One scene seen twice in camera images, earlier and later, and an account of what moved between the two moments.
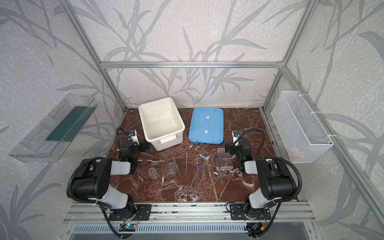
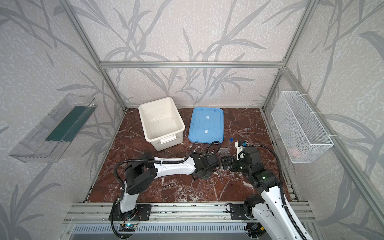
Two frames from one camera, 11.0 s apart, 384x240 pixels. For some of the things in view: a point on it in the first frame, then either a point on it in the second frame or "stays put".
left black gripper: (139, 147) to (214, 162)
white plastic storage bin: (162, 124) stays put
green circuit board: (127, 227) stays put
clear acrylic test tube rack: (225, 159) stays put
